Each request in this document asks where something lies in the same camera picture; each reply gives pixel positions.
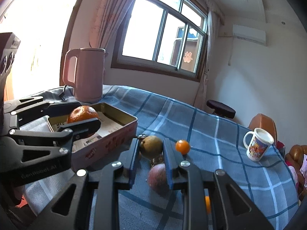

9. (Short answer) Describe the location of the pink left curtain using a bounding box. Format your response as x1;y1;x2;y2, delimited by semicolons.
89;0;134;48

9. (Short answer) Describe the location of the oval orange kumquat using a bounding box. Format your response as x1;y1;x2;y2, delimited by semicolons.
205;196;211;214

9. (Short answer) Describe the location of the blue plaid tablecloth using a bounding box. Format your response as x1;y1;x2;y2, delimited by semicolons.
4;85;300;230

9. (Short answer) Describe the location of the window with brown frame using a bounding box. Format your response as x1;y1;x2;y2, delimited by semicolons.
111;0;208;81

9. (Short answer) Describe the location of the dark round stool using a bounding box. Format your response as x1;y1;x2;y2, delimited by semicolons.
206;100;236;119

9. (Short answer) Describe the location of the small round orange kumquat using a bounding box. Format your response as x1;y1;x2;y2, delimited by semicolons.
175;140;191;156

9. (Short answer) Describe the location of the dark water chestnut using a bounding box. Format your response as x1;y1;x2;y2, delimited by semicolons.
150;154;164;167

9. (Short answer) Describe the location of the white air conditioner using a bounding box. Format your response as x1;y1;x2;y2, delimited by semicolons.
233;24;266;46

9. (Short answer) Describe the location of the pink metal tin box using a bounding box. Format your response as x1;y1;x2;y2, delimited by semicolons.
47;102;137;171

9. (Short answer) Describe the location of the white cartoon mug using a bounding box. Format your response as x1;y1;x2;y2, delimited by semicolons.
243;128;274;162

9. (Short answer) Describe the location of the brown longan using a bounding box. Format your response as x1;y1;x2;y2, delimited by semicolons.
139;136;163;159

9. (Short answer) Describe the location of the brown leather sofa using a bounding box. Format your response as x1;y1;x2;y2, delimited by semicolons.
285;144;307;187

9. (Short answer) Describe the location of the pink floral cushion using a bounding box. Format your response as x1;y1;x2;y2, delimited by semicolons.
288;154;306;197

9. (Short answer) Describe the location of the pink electric kettle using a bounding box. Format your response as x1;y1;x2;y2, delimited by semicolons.
62;48;108;103

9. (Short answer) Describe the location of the pink curtain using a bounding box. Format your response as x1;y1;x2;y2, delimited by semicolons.
193;0;225;111
89;0;134;48

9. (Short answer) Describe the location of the large orange tangerine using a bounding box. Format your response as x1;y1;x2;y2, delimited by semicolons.
67;105;99;124

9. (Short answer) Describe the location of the black kettle power cable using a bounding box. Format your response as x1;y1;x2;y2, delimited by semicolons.
58;84;69;101

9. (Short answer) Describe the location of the purple passion fruit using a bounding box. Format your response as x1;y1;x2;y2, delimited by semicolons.
147;163;169;196

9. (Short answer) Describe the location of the pink right curtain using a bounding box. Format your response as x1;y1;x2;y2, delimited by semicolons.
193;0;225;111

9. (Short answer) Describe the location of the brown leather chair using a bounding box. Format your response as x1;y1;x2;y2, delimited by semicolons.
248;113;278;146

